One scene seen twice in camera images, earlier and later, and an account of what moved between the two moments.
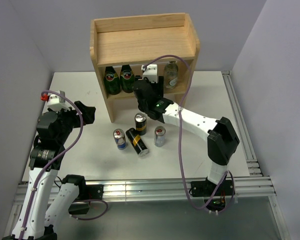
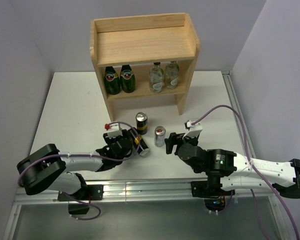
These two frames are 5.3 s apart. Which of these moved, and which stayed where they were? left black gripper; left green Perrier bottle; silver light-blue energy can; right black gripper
Moved: left black gripper; right black gripper
Stayed: silver light-blue energy can; left green Perrier bottle
